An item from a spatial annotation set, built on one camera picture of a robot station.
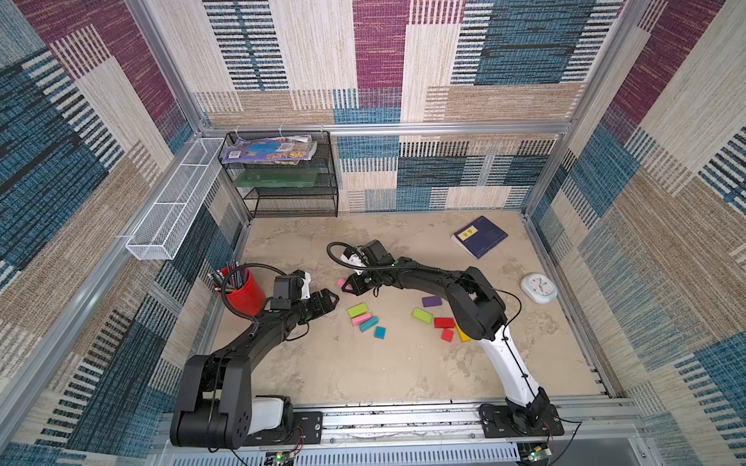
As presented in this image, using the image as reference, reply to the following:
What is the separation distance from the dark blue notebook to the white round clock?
0.17 meters

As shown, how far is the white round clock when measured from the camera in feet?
3.14

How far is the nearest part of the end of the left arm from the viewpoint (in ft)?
2.60

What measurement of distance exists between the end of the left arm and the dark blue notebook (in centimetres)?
55

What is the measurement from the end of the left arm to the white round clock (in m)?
0.64

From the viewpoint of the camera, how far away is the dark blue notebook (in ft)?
3.62
